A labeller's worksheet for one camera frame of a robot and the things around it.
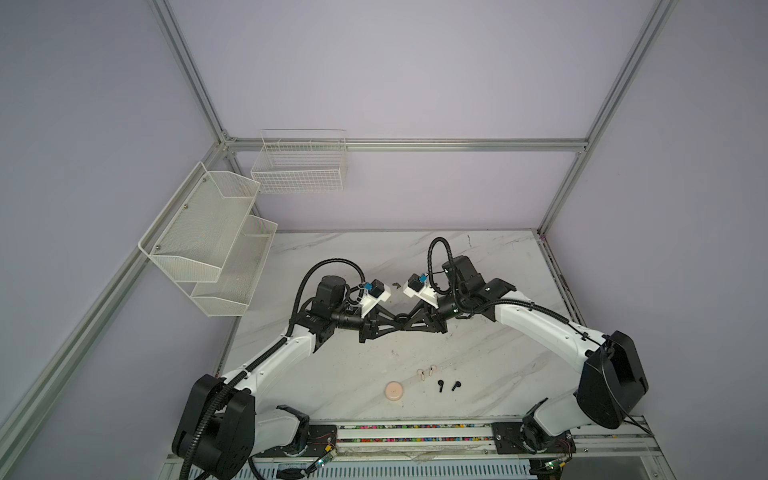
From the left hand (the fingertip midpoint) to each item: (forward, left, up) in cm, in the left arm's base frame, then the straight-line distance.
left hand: (396, 324), depth 74 cm
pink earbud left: (-6, -8, -18) cm, 20 cm away
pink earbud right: (-4, -11, -18) cm, 22 cm away
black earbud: (-9, -13, -18) cm, 24 cm away
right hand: (0, -2, +1) cm, 3 cm away
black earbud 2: (-9, -17, -18) cm, 26 cm away
